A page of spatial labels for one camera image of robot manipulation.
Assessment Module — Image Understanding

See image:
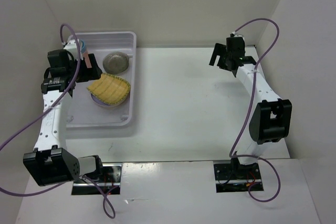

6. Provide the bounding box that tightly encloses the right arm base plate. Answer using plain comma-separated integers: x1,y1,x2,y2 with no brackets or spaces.
213,159,264,193

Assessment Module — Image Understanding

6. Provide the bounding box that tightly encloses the red plastic cup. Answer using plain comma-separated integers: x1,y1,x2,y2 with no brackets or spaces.
81,49,92,68

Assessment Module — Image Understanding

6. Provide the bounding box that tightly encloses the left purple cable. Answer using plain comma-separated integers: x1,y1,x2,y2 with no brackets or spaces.
0,23,119,219

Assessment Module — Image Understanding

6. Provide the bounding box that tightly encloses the purple plastic plate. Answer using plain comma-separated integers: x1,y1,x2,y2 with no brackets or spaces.
90,94,125,108

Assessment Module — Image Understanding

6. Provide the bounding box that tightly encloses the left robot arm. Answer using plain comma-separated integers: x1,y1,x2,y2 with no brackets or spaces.
23,49,105,186

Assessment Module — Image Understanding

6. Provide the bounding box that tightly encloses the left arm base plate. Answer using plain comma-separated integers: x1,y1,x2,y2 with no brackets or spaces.
71,163,122,196

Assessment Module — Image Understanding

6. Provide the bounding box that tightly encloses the blue plastic cup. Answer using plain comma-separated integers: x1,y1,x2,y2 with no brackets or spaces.
79,40,87,53

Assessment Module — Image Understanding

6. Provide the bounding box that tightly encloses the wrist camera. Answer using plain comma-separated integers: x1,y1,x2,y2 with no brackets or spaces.
64,39,78,59
230,31,244,38

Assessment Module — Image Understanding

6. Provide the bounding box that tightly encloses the woven bamboo tray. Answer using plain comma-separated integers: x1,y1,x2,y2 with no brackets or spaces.
87,73,131,106

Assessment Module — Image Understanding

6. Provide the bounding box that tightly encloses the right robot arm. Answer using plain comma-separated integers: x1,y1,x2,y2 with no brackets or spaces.
209,35,292,181

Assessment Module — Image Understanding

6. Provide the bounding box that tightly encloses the clear glass plate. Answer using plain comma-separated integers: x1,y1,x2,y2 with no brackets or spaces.
102,51,129,74

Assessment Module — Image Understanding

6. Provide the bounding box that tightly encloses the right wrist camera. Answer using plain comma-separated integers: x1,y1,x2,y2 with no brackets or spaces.
230,31,244,38

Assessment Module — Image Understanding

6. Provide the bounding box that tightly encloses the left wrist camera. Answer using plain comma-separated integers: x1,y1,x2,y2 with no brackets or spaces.
64,39,78,59

